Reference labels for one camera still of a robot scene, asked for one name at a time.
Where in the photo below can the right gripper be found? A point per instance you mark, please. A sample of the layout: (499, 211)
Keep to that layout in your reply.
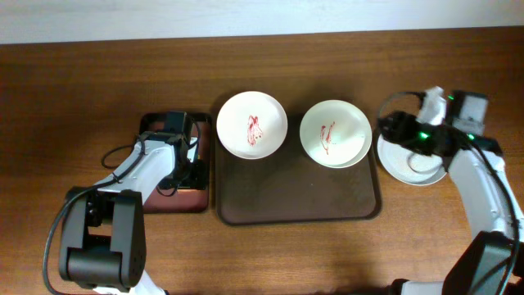
(408, 130)

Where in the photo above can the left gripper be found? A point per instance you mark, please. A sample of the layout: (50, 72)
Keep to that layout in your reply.
(198, 179)

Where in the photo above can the white plate front stained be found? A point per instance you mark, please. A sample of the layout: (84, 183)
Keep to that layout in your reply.
(409, 167)

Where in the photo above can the white plate stained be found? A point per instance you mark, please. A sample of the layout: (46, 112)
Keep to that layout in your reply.
(409, 167)
(252, 125)
(335, 134)

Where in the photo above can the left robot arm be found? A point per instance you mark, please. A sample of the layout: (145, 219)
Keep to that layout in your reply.
(103, 243)

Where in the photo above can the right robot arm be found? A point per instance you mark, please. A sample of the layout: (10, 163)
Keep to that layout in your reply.
(493, 262)

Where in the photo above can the black tray with red water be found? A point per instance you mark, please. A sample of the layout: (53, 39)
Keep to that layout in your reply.
(191, 195)

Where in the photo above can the large brown serving tray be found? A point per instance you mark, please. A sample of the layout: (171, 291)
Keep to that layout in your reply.
(288, 186)

